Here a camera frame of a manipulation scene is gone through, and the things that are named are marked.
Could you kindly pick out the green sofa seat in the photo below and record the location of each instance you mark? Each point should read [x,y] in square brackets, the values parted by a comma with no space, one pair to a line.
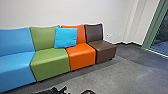
[50,63]

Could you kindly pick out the orange sofa seat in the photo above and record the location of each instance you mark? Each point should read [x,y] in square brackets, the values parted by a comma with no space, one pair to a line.
[81,55]

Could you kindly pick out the blue sofa seat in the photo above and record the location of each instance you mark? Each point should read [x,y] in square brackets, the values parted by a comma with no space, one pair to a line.
[15,63]

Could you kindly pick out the blue square cushion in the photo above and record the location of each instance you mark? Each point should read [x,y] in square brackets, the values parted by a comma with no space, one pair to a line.
[65,37]

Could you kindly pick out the brown sofa seat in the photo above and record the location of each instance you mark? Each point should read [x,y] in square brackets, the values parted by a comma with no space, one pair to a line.
[104,49]

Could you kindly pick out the green framed glass wall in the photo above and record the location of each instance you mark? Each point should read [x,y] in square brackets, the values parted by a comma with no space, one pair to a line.
[154,26]

